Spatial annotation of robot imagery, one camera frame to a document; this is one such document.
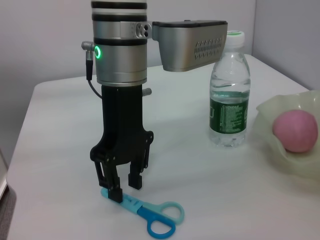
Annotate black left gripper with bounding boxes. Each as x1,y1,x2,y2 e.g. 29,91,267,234
90,84,154,203

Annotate blue scissors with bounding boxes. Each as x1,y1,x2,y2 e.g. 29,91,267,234
100,187,186,238

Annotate clear water bottle green label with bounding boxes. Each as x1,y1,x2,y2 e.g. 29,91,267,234
208,29,252,148

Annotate pink peach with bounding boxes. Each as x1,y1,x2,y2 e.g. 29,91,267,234
271,109,318,154

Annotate pale green glass bowl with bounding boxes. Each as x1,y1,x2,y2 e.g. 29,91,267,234
255,89,320,186

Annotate left gripper cable with plug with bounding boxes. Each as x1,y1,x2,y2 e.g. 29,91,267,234
81,41,103,98

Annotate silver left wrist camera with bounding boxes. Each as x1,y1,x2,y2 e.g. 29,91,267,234
151,19,229,73

